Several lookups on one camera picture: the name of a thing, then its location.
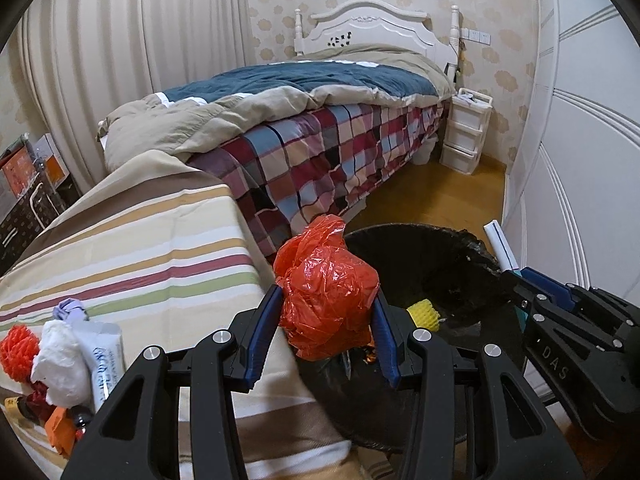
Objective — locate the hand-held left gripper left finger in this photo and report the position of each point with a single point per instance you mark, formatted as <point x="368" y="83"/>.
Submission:
<point x="267" y="312"/>

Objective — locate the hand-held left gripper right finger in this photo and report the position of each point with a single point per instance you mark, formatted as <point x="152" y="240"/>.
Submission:
<point x="382" y="332"/>

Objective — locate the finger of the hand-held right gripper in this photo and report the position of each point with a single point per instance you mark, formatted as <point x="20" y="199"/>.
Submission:
<point x="545" y="281"/>
<point x="575" y="327"/>

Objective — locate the white blue-lined sachet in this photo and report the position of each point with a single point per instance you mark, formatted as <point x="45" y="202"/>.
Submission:
<point x="500" y="245"/>

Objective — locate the orange plastic bag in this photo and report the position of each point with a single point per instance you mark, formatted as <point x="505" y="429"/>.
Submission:
<point x="325" y="290"/>

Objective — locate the black trash bin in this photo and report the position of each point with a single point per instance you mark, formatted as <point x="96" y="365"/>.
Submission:
<point x="425" y="260"/>

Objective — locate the white blue-print powder packet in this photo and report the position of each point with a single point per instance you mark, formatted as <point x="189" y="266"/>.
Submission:
<point x="105" y="355"/>

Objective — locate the red foil wrapper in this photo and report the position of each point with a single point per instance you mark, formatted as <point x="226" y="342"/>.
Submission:
<point x="39" y="399"/>

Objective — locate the yellow foam fruit net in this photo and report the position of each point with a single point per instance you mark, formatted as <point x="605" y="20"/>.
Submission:
<point x="424" y="314"/>

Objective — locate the white wardrobe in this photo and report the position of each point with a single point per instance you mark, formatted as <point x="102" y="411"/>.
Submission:
<point x="575" y="160"/>

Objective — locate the striped table cloth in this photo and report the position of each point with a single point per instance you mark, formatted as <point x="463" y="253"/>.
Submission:
<point x="150" y="260"/>

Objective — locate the plaid bed sheet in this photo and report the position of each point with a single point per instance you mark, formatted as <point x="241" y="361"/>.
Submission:
<point x="310" y="160"/>

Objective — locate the white plastic drawer unit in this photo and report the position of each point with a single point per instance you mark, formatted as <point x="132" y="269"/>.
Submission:
<point x="465" y="130"/>

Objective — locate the white bucket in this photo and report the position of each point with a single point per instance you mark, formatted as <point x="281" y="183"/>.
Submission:
<point x="425" y="151"/>

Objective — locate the purple crumpled wrapper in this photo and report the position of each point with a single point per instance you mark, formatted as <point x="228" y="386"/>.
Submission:
<point x="70" y="309"/>

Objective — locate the crumpled white tissue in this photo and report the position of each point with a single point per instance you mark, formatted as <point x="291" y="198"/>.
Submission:
<point x="60" y="360"/>

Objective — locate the bed with plaid cover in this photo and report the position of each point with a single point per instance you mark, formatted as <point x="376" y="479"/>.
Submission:
<point x="300" y="80"/>

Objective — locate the orange paper scrap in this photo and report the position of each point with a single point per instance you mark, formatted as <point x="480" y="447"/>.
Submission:
<point x="60" y="430"/>

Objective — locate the red foam fruit net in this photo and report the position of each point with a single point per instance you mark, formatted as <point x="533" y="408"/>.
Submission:
<point x="17" y="352"/>

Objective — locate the white and orange cardboard box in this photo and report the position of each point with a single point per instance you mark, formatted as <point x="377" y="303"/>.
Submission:
<point x="52" y="160"/>

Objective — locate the orange printed box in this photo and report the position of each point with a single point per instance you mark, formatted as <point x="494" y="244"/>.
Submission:
<point x="15" y="175"/>

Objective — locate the striped beige curtain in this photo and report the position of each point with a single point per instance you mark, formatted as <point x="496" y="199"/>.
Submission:
<point x="125" y="35"/>

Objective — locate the white wall socket panel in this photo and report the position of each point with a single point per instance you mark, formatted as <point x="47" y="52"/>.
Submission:
<point x="476" y="36"/>

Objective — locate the white wooden bed frame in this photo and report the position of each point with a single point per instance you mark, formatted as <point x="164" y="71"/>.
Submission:
<point x="370" y="25"/>

